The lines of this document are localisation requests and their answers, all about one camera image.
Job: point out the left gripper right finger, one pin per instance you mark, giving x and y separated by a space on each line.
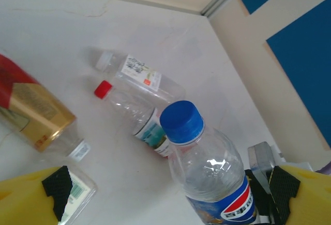
307 199

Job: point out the green white label bottle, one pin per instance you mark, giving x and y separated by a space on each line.
80 191

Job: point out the blue cap Pepsi bottle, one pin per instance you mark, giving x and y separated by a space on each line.
207 173

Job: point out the red cap plastic bottle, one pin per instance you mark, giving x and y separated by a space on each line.
124 103

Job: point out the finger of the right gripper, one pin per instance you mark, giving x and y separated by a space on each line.
261 201

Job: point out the red gold label bottle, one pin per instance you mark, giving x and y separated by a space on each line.
33 106

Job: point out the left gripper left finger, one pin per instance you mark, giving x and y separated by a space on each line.
23 201

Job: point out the clear bottle white label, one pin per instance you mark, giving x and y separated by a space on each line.
144 75

